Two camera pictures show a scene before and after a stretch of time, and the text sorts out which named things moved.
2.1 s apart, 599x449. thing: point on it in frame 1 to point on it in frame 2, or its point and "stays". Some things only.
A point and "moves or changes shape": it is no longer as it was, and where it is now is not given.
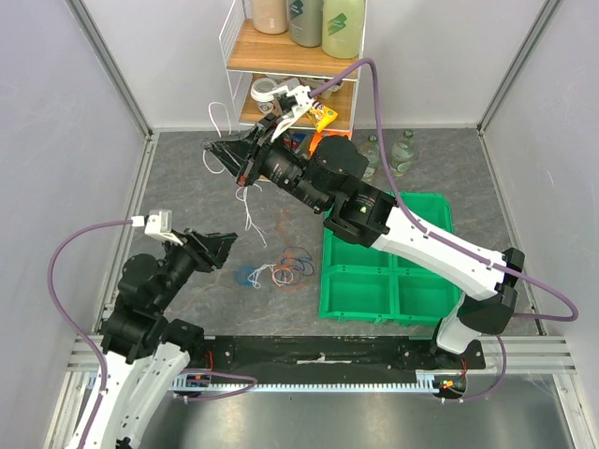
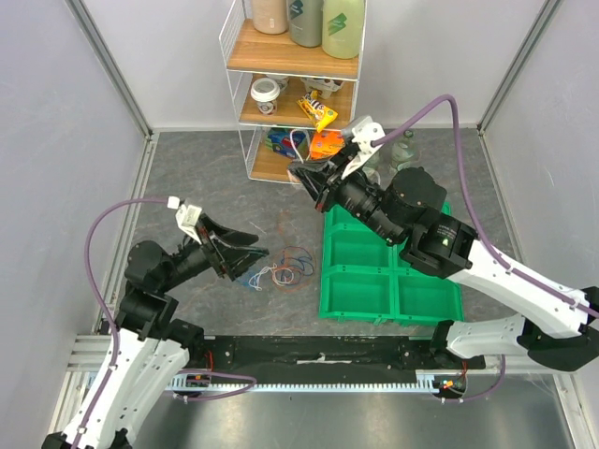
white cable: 242,190 moves or changes shape
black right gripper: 253,152 to 328,185
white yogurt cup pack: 314,82 stays
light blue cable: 241,275 stays
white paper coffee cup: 262,91 stays
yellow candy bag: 321,116 stays
